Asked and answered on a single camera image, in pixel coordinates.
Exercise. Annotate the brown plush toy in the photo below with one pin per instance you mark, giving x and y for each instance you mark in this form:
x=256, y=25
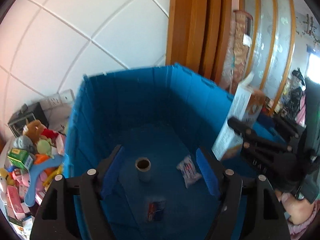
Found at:
x=32, y=127

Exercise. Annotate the blue plastic crate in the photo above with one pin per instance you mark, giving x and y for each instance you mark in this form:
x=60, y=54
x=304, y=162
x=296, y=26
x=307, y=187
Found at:
x=150, y=100

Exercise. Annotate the clear packet red blue print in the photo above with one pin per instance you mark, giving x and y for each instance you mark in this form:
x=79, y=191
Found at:
x=155, y=208

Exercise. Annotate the frosted glass sliding door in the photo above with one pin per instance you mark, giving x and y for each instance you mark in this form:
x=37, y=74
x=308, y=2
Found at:
x=272, y=42

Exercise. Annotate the white pink small box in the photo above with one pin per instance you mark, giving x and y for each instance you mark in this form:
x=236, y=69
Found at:
x=60, y=142

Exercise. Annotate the pink plush toy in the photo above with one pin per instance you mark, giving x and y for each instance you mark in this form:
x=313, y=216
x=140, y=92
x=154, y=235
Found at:
x=26, y=181

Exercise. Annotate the person's right forearm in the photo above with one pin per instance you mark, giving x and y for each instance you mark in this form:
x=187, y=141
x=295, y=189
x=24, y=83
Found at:
x=302, y=228

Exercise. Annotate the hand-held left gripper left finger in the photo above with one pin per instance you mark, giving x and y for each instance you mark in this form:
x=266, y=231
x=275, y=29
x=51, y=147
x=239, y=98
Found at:
x=113, y=175

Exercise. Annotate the dark hanging clothes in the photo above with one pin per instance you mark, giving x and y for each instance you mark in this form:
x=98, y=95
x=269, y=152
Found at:
x=296, y=97

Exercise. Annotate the white wall switch plate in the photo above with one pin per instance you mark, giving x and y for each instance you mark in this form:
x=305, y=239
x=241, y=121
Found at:
x=67, y=97

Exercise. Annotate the bright window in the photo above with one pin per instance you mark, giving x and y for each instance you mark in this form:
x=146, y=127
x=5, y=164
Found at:
x=313, y=62

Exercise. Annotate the pink floral tissue pack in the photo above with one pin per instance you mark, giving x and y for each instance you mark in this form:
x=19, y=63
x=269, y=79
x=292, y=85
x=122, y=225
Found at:
x=13, y=200

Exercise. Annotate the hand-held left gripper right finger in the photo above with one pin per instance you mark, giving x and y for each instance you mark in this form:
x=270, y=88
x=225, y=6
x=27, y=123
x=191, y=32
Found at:
x=207, y=175

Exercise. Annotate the light green plush toy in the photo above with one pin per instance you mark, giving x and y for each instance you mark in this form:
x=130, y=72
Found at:
x=43, y=146

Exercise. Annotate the red plush toy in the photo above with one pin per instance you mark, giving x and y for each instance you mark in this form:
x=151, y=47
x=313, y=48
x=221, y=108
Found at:
x=50, y=133

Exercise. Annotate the cardboard tube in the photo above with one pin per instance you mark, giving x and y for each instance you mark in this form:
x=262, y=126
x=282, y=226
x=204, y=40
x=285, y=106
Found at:
x=143, y=173

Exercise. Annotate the white box orange print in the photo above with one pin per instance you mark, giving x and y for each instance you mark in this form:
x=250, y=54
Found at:
x=240, y=110

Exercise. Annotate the small white packet red print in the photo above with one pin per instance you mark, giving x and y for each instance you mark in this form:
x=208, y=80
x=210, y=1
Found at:
x=188, y=171

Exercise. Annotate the blue boomerang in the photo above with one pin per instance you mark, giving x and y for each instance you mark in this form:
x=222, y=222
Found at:
x=32, y=192

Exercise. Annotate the black box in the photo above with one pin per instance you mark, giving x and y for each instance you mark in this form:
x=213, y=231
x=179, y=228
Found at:
x=35, y=112

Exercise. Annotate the orange carrot plush toy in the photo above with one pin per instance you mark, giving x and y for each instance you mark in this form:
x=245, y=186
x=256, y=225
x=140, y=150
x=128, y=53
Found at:
x=40, y=158

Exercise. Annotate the person's right hand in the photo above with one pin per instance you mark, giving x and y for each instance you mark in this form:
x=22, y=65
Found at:
x=297, y=207

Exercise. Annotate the grey plush toy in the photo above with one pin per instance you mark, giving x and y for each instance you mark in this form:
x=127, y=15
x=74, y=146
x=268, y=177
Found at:
x=22, y=142

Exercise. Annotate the wooden door frame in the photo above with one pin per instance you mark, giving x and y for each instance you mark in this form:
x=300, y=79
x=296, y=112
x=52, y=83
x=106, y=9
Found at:
x=190, y=30

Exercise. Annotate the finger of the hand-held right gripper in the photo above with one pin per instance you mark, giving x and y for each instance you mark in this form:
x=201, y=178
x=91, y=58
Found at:
x=285, y=128
x=236, y=123

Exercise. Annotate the patterned mattress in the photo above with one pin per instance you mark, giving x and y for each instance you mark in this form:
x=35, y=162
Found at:
x=237, y=45

